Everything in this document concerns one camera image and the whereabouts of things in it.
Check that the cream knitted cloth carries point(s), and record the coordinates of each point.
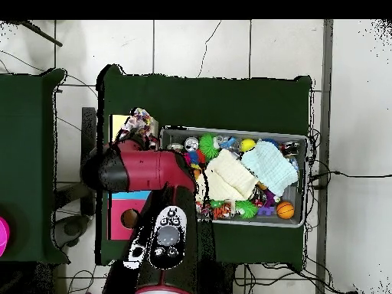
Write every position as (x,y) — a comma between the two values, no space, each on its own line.
(229,174)

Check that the colourful patterned white cloth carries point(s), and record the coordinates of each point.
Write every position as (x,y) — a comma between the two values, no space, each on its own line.
(141,122)

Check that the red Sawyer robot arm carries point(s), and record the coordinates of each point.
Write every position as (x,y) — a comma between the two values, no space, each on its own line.
(147,170)

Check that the wooden box with three holes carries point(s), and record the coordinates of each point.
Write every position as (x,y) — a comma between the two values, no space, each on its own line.
(122,208)

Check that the silver mesh bin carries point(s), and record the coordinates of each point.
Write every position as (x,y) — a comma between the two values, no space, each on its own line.
(294,196)

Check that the pink blue red spiky toy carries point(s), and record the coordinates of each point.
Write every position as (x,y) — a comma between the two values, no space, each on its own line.
(196,156)

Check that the green spiky ball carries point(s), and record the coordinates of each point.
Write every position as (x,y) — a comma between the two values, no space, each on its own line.
(207,145)
(246,209)

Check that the yellow ball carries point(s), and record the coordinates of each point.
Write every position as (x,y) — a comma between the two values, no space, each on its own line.
(247,144)

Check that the tiger striped toy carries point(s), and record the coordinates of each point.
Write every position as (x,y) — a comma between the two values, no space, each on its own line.
(222,211)

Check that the dark green tablecloth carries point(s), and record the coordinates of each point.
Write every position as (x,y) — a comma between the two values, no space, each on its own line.
(214,101)

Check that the mint knitted cloth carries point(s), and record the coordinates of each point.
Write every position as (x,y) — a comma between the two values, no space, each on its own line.
(269,167)

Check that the small orange basketball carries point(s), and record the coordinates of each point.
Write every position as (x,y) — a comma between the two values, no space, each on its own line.
(285,210)

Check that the grey rounded floor object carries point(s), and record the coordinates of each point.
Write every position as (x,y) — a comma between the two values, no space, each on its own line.
(72,229)

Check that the dark green side table cloth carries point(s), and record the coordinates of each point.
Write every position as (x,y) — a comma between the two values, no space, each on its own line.
(27,153)

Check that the black rod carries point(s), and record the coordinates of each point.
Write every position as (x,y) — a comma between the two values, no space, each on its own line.
(43,33)

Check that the pink ball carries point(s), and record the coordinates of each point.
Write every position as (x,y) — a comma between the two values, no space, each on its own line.
(3,235)

